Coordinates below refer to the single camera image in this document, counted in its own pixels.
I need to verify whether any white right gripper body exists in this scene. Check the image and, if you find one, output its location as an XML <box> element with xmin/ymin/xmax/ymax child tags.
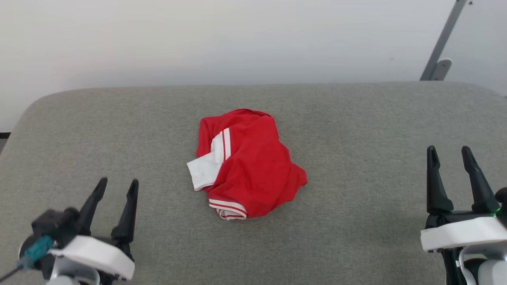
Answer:
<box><xmin>421</xmin><ymin>212</ymin><xmax>507</xmax><ymax>253</ymax></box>

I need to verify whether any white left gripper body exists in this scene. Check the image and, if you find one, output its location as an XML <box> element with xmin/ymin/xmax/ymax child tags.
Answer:
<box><xmin>59</xmin><ymin>235</ymin><xmax>135</xmax><ymax>285</ymax></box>

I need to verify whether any grey metal stand leg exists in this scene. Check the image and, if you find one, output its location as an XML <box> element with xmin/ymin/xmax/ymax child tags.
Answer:
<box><xmin>420</xmin><ymin>0</ymin><xmax>472</xmax><ymax>82</ymax></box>

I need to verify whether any grey fabric sofa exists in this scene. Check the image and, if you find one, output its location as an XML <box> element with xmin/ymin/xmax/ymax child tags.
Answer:
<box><xmin>0</xmin><ymin>81</ymin><xmax>507</xmax><ymax>285</ymax></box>

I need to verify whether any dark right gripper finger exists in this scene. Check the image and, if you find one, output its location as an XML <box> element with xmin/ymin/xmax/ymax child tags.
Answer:
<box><xmin>461</xmin><ymin>146</ymin><xmax>500</xmax><ymax>213</ymax></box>
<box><xmin>427</xmin><ymin>145</ymin><xmax>454</xmax><ymax>215</ymax></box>

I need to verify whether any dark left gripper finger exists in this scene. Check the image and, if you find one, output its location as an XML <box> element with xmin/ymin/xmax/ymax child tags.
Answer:
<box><xmin>78</xmin><ymin>177</ymin><xmax>108</xmax><ymax>235</ymax></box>
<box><xmin>111</xmin><ymin>179</ymin><xmax>139</xmax><ymax>243</ymax></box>

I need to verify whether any left cable with teal connector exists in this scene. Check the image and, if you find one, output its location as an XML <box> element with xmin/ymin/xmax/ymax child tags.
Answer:
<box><xmin>0</xmin><ymin>235</ymin><xmax>54</xmax><ymax>282</ymax></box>

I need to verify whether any red shirt with white trim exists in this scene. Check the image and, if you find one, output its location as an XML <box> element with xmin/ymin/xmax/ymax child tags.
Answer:
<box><xmin>187</xmin><ymin>108</ymin><xmax>308</xmax><ymax>220</ymax></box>

